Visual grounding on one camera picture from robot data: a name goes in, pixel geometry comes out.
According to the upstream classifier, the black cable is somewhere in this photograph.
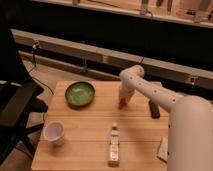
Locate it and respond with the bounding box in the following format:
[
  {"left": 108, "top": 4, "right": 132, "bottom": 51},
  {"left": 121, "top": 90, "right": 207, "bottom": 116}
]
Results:
[{"left": 25, "top": 40, "right": 55, "bottom": 95}]

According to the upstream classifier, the black office chair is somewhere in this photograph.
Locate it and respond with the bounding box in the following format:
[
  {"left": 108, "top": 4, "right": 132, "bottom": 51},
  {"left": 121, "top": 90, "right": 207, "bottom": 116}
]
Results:
[{"left": 0, "top": 19, "right": 48, "bottom": 165}]

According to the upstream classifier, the green bowl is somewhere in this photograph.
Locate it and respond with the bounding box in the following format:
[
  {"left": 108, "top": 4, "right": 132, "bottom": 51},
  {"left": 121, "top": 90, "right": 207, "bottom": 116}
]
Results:
[{"left": 65, "top": 81, "right": 95, "bottom": 107}]

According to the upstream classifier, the white paper cup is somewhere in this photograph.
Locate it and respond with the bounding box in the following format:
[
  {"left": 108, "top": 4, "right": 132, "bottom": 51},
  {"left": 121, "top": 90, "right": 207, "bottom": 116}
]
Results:
[{"left": 43, "top": 121, "right": 65, "bottom": 146}]

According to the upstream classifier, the clear plastic bottle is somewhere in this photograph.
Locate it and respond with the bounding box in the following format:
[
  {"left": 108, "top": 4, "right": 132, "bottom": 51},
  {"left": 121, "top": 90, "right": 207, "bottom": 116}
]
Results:
[{"left": 108, "top": 122, "right": 120, "bottom": 167}]

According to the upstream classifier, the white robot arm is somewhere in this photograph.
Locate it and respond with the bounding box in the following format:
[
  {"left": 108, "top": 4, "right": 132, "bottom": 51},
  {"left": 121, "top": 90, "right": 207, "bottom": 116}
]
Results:
[{"left": 119, "top": 65, "right": 213, "bottom": 171}]

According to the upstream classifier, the black rectangular device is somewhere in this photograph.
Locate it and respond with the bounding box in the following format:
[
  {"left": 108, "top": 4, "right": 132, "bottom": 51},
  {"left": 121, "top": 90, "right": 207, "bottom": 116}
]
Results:
[{"left": 148, "top": 101, "right": 160, "bottom": 119}]

